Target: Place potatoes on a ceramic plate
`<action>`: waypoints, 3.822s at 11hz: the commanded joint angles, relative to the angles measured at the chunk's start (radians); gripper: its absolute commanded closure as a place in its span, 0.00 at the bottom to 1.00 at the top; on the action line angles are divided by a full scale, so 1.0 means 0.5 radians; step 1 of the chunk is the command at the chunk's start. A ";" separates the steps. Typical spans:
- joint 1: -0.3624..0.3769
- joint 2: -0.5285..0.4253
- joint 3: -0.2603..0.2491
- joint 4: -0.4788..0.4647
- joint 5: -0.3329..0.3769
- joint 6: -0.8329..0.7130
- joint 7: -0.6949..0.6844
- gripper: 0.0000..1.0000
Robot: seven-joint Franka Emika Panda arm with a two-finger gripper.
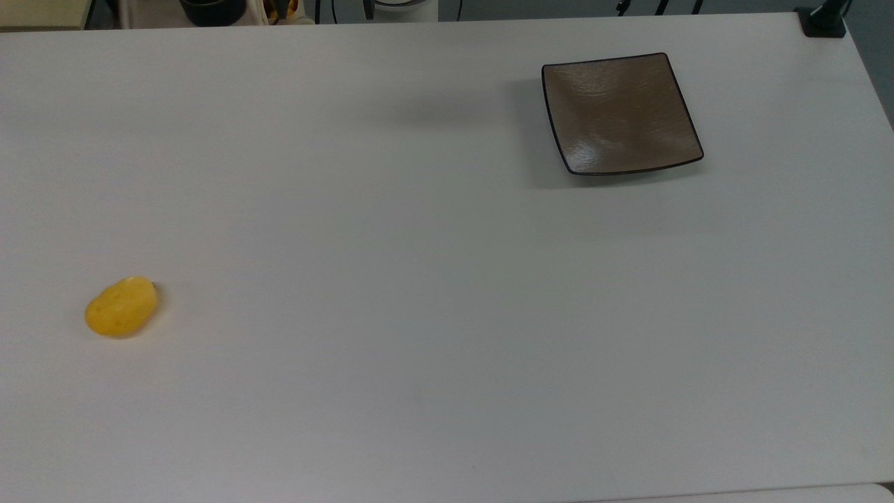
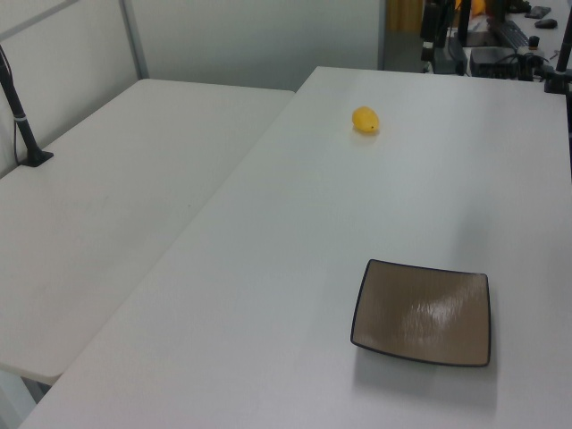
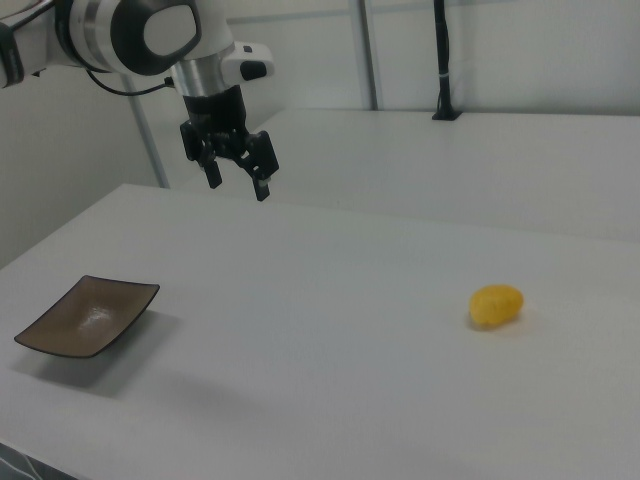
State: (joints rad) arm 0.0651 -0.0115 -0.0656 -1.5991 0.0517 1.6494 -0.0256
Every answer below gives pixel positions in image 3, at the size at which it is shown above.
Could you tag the brown square ceramic plate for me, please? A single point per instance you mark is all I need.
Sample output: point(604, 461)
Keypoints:
point(85, 317)

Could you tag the black pole with base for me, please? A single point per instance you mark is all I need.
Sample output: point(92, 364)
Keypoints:
point(444, 60)

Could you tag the white side table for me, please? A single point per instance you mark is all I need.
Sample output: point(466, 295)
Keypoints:
point(450, 165)

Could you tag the grey metal partition post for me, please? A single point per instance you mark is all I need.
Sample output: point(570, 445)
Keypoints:
point(368, 55)

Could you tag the yellow potato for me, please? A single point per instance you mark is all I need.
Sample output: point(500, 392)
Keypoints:
point(496, 306)

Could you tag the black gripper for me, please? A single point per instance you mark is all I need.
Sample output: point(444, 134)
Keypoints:
point(215, 112)

